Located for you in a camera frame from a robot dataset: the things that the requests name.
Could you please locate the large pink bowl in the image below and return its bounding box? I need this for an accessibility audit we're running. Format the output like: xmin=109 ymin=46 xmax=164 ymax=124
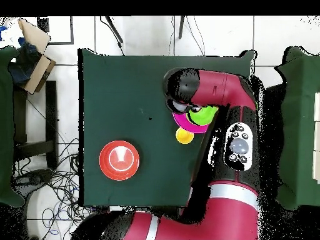
xmin=172 ymin=111 xmax=210 ymax=134

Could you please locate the orange-yellow cup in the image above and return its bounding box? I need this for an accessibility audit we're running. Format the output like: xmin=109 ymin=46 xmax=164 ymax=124
xmin=175 ymin=127 xmax=195 ymax=145

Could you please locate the small green bowl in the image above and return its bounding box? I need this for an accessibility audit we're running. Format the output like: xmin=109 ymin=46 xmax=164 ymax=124
xmin=186 ymin=105 xmax=219 ymax=126

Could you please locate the orange bowl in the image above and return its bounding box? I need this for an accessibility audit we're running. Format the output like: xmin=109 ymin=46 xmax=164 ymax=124
xmin=99 ymin=140 xmax=140 ymax=181

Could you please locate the dark green table cloth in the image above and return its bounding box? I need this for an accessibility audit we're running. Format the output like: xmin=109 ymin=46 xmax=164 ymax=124
xmin=77 ymin=47 xmax=258 ymax=208

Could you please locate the black tripod leg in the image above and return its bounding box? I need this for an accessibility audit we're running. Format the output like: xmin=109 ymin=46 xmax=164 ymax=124
xmin=177 ymin=16 xmax=186 ymax=40
xmin=99 ymin=16 xmax=125 ymax=54

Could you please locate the black grey floor stand base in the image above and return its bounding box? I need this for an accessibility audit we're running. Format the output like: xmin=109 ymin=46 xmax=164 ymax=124
xmin=13 ymin=168 xmax=54 ymax=187

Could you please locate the green cloth side table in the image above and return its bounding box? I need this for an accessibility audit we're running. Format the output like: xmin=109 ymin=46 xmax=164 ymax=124
xmin=0 ymin=46 xmax=26 ymax=208
xmin=273 ymin=46 xmax=320 ymax=211

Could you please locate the dark blue bag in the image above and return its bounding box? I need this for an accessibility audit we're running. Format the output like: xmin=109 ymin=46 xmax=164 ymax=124
xmin=8 ymin=37 xmax=42 ymax=86

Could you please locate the white drawer unit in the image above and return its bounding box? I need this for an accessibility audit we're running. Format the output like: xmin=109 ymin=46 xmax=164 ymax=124
xmin=312 ymin=91 xmax=320 ymax=184

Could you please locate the cardboard box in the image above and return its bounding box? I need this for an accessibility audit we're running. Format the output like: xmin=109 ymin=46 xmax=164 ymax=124
xmin=7 ymin=17 xmax=56 ymax=96

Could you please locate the tangle of black cables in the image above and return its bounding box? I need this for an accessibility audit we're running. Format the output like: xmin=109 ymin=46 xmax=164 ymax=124
xmin=14 ymin=136 xmax=101 ymax=240

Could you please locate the black stool frame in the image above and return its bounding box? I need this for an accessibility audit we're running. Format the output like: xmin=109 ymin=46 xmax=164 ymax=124
xmin=13 ymin=80 xmax=59 ymax=171

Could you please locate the black floor frame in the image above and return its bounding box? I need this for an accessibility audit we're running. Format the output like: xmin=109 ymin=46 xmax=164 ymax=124
xmin=36 ymin=16 xmax=75 ymax=46

